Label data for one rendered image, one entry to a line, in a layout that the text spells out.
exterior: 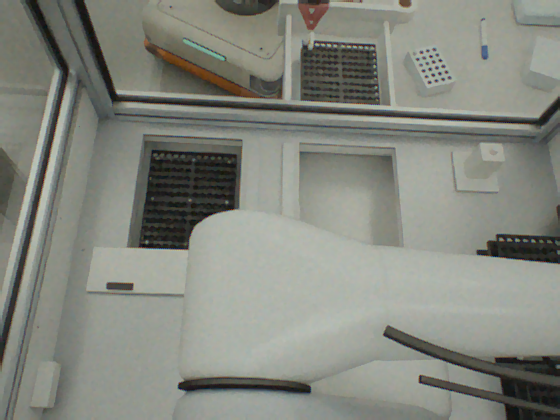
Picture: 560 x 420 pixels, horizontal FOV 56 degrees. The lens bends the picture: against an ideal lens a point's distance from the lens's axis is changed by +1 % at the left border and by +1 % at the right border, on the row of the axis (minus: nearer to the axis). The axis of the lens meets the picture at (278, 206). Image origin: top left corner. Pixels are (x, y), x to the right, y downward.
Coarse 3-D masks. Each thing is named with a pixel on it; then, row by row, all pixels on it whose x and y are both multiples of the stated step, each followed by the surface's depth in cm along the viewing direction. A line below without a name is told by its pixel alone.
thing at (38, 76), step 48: (0, 0) 67; (0, 48) 68; (48, 48) 83; (0, 96) 68; (48, 96) 84; (0, 144) 69; (0, 192) 69; (0, 240) 70; (0, 288) 71; (0, 336) 71
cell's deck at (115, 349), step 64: (128, 128) 105; (192, 128) 106; (256, 128) 107; (128, 192) 99; (448, 192) 104; (512, 192) 105; (64, 320) 88; (128, 320) 89; (64, 384) 84; (128, 384) 85
